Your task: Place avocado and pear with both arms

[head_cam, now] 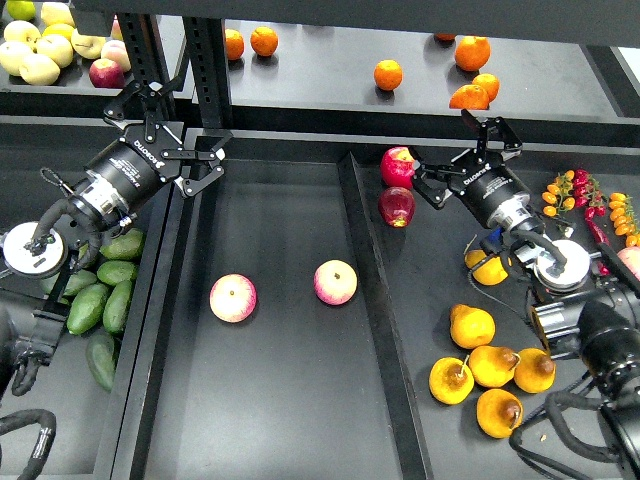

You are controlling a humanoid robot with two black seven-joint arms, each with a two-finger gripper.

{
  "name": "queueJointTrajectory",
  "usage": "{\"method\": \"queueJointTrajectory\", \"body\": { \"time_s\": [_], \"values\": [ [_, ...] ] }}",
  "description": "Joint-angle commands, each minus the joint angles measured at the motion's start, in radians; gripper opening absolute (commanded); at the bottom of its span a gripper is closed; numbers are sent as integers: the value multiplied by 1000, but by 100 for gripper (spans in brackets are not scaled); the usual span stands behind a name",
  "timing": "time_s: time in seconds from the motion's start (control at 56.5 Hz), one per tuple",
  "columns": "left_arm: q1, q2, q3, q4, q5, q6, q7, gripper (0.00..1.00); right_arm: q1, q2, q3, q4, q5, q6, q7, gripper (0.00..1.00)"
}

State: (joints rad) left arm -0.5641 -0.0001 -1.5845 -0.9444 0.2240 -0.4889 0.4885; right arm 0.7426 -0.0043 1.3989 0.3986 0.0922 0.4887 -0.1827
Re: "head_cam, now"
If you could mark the red cherry tomato vine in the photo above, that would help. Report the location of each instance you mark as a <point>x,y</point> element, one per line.
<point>588,195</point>

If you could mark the orange far left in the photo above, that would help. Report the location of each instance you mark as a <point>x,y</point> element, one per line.
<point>234,43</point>

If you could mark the dark red apple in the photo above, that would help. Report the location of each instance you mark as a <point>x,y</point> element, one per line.
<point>396,206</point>

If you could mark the bright red apple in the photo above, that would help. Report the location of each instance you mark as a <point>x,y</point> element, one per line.
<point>397,167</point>

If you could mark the black shelf post right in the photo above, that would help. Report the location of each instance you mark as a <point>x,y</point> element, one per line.
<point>206,46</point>

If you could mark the orange cherry tomato vine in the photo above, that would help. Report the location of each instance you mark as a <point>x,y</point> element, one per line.
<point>624,220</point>

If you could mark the black upper left tray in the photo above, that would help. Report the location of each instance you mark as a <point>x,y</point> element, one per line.
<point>73,94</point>

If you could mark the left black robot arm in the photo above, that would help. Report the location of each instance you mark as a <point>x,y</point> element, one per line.
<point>66,239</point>

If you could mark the black tray divider left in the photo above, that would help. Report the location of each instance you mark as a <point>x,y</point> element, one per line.
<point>404,422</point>

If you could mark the yellow cherry tomato vine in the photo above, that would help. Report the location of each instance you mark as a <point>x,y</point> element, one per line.
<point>558,197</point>

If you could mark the black upper shelf tray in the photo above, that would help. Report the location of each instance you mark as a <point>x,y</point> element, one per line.
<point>320,81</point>

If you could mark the orange front right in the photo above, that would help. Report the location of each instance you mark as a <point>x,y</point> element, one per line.
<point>471,97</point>

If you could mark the pale peach on shelf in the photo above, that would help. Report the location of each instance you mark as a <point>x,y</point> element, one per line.
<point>116,51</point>

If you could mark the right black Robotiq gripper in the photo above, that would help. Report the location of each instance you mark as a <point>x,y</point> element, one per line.
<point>480,179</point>

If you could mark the black shelf post left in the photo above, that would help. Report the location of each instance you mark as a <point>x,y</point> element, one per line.
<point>143,43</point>

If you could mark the red apple on shelf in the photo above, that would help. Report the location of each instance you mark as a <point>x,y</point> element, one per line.
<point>106,73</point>

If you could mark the yellow apple top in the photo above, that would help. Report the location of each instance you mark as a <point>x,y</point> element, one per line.
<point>56,13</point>

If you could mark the black shelf post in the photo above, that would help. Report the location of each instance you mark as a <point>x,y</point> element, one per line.
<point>143,43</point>
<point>206,46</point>

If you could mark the green avocado middle right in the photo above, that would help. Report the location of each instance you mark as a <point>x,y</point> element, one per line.
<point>113,272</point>

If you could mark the yellow apple front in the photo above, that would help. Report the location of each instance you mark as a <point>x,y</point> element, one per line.
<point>39,70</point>

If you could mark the large orange upper right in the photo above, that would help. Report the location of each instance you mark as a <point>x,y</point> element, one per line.
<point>472,53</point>

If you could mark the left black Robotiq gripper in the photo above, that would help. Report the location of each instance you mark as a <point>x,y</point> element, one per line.
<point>134,167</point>

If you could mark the yellow apple with stem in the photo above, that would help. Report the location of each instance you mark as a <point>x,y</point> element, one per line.
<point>87,46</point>

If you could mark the yellow pear upper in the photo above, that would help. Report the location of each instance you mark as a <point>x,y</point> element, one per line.
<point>485,270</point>

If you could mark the orange right small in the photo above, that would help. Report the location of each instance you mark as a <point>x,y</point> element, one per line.
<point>489,82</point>

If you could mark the yellow lemon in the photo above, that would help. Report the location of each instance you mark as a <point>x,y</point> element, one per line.
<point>60,29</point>

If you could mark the yellow pear with stem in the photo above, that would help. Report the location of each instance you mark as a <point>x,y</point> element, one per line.
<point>451,380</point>

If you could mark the orange under shelf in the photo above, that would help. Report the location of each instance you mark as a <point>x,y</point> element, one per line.
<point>445,37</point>

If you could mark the orange centre shelf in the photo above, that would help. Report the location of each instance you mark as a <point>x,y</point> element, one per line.
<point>388,75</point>

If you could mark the red chili pepper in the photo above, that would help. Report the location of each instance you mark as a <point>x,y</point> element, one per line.
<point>597,232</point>

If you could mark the yellow apple upper left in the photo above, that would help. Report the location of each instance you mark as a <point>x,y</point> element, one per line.
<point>22,31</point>

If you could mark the yellow apple centre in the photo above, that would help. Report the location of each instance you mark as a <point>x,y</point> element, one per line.
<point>57,48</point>

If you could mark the green avocado lower right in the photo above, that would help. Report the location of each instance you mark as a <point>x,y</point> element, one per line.
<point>116,309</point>

